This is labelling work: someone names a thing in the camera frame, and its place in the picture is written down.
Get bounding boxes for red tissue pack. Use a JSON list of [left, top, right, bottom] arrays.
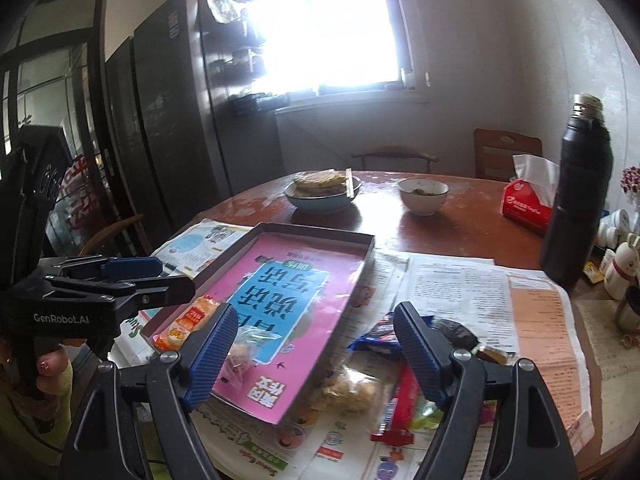
[[501, 154, 561, 235]]

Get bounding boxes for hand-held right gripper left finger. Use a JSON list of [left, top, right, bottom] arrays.
[[60, 304, 240, 480]]

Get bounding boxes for black thermos bottle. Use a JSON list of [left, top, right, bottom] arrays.
[[539, 92, 614, 288]]

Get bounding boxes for white rabbit figurine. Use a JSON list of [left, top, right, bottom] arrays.
[[604, 232, 640, 301]]

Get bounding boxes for orange snack packet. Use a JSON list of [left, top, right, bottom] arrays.
[[152, 295, 223, 353]]

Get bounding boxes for black snack packet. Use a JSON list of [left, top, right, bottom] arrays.
[[432, 319, 480, 348]]

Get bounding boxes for dark glass-paned door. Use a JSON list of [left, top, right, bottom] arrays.
[[0, 0, 133, 261]]

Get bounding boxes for white small bottles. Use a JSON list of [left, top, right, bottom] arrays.
[[597, 207, 635, 247]]

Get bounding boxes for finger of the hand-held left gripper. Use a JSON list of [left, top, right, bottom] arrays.
[[45, 274, 197, 307], [42, 256, 164, 279]]

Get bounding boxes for refrigerator side storage rack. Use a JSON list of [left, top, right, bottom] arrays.
[[200, 0, 268, 116]]

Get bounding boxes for bright window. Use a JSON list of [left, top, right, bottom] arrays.
[[220, 0, 431, 106]]

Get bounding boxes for purple white flowers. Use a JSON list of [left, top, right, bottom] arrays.
[[620, 165, 640, 196]]

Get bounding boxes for blue snack packet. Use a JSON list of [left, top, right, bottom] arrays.
[[348, 312, 402, 357]]

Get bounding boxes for person's yellow-green clothing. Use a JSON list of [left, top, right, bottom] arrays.
[[0, 390, 81, 480]]

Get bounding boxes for yellow-brown snack packet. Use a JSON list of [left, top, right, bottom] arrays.
[[475, 345, 512, 366]]

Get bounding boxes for dark refrigerator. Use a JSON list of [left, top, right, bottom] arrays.
[[105, 0, 286, 241]]

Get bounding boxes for red snack stick packet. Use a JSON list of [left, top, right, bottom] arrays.
[[371, 360, 425, 445]]

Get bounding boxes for text newspaper with orange panel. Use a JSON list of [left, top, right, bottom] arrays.
[[375, 250, 595, 461]]

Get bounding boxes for shallow cardboard box tray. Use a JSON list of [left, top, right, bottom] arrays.
[[140, 222, 377, 428]]

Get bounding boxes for square-back wooden chair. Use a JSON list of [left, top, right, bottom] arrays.
[[472, 128, 543, 182]]

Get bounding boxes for white bowl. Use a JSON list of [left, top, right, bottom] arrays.
[[397, 177, 450, 217]]

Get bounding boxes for flatbread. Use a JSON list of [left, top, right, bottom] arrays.
[[292, 170, 348, 197]]

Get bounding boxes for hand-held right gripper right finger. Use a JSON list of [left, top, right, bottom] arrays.
[[392, 301, 583, 480]]

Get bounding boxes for person's left hand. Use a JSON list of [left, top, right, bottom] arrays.
[[0, 335, 76, 423]]

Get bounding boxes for round-back wooden chair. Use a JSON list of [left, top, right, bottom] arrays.
[[80, 214, 151, 257], [350, 146, 441, 173]]

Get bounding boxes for blue bowl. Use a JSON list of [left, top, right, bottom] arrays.
[[283, 180, 362, 215]]

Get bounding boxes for colourful cartoon newspaper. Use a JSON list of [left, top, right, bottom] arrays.
[[190, 400, 436, 480]]

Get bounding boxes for newspaper with blue picture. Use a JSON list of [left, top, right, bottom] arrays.
[[150, 217, 256, 281]]

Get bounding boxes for clear pastry packet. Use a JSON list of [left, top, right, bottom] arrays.
[[320, 360, 383, 416], [220, 330, 257, 392]]

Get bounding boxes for pink printed book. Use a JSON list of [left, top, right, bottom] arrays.
[[152, 232, 370, 426]]

